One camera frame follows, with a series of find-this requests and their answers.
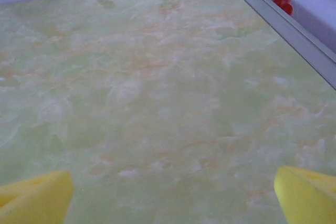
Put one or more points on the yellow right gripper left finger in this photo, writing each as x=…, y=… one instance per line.
x=34, y=200

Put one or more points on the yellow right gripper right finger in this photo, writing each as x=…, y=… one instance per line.
x=307, y=197

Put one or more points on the aluminium side rail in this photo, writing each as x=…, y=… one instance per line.
x=302, y=43

